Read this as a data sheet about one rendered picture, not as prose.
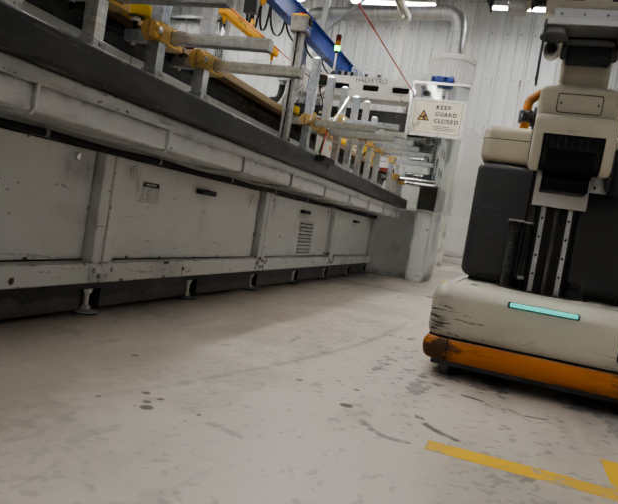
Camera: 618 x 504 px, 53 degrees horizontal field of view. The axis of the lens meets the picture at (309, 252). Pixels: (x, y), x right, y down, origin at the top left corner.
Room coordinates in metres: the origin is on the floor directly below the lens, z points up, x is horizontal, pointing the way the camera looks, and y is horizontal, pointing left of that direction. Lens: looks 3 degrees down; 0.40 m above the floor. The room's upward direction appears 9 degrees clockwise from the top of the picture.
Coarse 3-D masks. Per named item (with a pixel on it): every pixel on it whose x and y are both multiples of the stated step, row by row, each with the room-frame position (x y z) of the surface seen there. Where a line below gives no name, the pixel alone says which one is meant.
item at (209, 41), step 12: (132, 36) 1.71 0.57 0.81; (180, 36) 1.67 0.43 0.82; (192, 36) 1.65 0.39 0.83; (204, 36) 1.64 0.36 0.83; (216, 36) 1.63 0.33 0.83; (228, 36) 1.62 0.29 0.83; (240, 36) 1.61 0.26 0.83; (216, 48) 1.66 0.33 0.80; (228, 48) 1.64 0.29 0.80; (240, 48) 1.62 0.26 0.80; (252, 48) 1.60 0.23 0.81; (264, 48) 1.59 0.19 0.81
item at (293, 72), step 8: (176, 64) 1.95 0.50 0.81; (184, 64) 1.94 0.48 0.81; (216, 64) 1.91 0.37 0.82; (224, 64) 1.90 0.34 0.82; (232, 64) 1.89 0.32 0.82; (240, 64) 1.88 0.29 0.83; (248, 64) 1.88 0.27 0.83; (256, 64) 1.87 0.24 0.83; (264, 64) 1.86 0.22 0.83; (272, 64) 1.85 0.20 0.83; (224, 72) 1.93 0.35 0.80; (232, 72) 1.91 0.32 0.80; (240, 72) 1.89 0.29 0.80; (248, 72) 1.88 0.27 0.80; (256, 72) 1.87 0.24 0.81; (264, 72) 1.86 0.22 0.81; (272, 72) 1.85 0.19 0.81; (280, 72) 1.84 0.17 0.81; (288, 72) 1.84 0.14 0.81; (296, 72) 1.83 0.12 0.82
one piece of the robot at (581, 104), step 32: (544, 0) 1.84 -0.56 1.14; (576, 0) 1.79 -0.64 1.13; (608, 0) 1.77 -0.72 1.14; (544, 96) 1.81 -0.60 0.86; (576, 96) 1.78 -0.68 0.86; (608, 96) 1.75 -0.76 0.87; (544, 128) 1.77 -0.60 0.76; (576, 128) 1.74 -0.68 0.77; (608, 128) 1.72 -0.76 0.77; (608, 160) 1.72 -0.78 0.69
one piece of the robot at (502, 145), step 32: (512, 128) 2.09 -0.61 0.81; (512, 160) 2.08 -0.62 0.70; (480, 192) 2.10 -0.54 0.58; (512, 192) 2.07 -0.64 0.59; (480, 224) 2.09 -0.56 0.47; (512, 224) 2.00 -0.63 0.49; (544, 224) 1.99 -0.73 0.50; (576, 224) 2.00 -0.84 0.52; (608, 224) 1.97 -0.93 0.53; (480, 256) 2.09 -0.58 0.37; (512, 256) 1.99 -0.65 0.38; (544, 256) 1.99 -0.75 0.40; (576, 256) 1.99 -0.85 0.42; (608, 256) 1.96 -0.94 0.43; (544, 288) 1.96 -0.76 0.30; (576, 288) 1.97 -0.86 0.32; (608, 288) 1.96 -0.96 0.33
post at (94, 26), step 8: (88, 0) 1.41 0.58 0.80; (96, 0) 1.40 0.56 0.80; (104, 0) 1.42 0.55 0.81; (88, 8) 1.41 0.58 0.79; (96, 8) 1.40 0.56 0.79; (104, 8) 1.42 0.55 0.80; (88, 16) 1.40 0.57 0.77; (96, 16) 1.40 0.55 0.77; (104, 16) 1.42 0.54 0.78; (88, 24) 1.40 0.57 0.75; (96, 24) 1.40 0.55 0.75; (104, 24) 1.43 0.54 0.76; (88, 32) 1.40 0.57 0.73; (96, 32) 1.41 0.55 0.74; (104, 32) 1.43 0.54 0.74
